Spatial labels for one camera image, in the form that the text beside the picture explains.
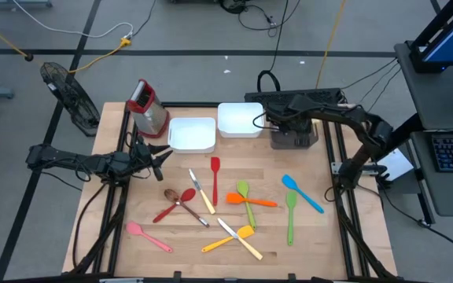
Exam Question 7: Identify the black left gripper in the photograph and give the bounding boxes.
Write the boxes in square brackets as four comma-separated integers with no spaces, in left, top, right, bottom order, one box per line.
[130,135,174,182]

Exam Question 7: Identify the brown wooden spoon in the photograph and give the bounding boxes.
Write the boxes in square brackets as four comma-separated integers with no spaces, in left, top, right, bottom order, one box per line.
[164,188,211,229]

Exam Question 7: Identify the red silicone spoon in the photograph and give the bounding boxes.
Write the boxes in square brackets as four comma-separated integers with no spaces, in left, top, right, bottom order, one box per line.
[152,187,197,224]

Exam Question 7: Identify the blue silicone spatula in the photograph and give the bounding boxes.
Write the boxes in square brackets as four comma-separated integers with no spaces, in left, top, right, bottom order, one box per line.
[281,174,326,215]

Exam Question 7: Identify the red silicone spatula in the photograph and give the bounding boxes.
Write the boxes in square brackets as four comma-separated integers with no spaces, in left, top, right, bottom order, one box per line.
[210,156,222,207]

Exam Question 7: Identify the orange silicone spatula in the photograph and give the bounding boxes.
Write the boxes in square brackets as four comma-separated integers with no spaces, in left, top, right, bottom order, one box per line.
[225,192,279,208]

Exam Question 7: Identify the white plastic bin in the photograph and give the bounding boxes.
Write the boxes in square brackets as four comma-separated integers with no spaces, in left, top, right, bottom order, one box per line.
[216,102,265,139]
[167,116,217,155]

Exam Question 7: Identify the red and steel box grater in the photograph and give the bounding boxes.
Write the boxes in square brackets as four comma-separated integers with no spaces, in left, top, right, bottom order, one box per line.
[126,78,171,139]

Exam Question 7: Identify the black perforated box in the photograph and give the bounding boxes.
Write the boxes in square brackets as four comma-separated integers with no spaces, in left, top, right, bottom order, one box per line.
[244,87,344,107]

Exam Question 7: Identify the green silicone spatula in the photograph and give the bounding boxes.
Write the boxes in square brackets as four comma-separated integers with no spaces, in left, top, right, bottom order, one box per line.
[285,190,298,247]

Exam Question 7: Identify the pink silicone spatula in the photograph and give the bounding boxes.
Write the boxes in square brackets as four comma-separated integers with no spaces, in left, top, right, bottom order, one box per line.
[125,220,174,254]

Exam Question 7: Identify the lime green silicone spoon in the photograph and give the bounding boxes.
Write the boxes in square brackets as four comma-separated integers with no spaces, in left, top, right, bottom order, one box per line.
[236,179,258,231]

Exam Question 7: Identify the white box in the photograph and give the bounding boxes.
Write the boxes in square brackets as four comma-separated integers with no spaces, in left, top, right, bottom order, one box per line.
[375,148,414,182]

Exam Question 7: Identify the black floor fan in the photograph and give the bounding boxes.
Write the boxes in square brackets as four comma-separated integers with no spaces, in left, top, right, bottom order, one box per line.
[39,61,101,138]

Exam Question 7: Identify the yellow silicone spatula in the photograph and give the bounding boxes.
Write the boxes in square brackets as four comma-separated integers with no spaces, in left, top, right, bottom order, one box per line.
[201,225,256,253]

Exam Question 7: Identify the grey desk top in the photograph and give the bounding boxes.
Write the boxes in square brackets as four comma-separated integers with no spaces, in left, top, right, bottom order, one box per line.
[393,41,453,130]

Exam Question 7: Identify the black aluminium table frame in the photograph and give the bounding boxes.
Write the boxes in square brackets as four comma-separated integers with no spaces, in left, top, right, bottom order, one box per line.
[68,101,399,283]

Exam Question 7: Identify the black looped cable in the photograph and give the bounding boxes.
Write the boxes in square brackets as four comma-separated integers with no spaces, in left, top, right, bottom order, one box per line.
[256,0,290,94]

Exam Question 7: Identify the yellow hanging cable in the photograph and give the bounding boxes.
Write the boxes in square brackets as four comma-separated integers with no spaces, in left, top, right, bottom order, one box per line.
[315,0,348,90]

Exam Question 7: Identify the yellow extension cable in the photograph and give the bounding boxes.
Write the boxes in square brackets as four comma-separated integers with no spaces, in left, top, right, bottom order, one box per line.
[0,13,132,75]

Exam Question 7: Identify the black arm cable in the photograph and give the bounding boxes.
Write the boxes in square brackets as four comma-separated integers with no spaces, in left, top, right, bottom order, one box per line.
[72,182,109,270]

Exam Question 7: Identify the white power cable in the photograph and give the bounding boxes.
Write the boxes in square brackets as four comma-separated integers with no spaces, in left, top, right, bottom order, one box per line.
[12,0,135,39]

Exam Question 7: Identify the black cable bundle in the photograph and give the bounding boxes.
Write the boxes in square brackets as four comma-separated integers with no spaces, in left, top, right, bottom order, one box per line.
[219,0,303,33]

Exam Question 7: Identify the black floor cable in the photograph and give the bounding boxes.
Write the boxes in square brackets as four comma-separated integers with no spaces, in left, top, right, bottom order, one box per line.
[377,182,453,257]

